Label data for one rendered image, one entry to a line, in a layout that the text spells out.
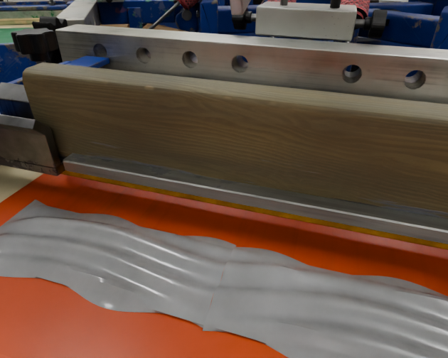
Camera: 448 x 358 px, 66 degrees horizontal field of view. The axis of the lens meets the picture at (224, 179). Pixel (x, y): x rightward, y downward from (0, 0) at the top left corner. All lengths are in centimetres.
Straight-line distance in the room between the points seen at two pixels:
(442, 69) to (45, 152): 40
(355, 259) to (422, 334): 6
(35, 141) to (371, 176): 25
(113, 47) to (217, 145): 32
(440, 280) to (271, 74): 30
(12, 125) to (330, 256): 25
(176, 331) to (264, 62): 34
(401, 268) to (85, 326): 20
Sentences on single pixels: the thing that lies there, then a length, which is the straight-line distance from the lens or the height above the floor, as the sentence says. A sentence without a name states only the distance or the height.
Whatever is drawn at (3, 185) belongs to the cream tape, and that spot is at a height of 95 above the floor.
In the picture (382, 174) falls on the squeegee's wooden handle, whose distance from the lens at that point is 24.
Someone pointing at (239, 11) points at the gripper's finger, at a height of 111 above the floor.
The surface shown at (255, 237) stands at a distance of 27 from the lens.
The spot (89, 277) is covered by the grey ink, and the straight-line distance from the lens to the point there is 24.
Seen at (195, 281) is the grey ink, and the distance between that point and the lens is 23.
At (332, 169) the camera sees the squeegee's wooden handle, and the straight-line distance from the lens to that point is 23.
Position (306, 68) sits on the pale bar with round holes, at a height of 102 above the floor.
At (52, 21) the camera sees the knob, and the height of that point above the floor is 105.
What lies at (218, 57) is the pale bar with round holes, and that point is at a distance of 47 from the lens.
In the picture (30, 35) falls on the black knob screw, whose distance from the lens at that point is 45.
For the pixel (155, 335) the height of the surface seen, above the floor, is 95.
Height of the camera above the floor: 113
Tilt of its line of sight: 33 degrees down
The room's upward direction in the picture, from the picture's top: straight up
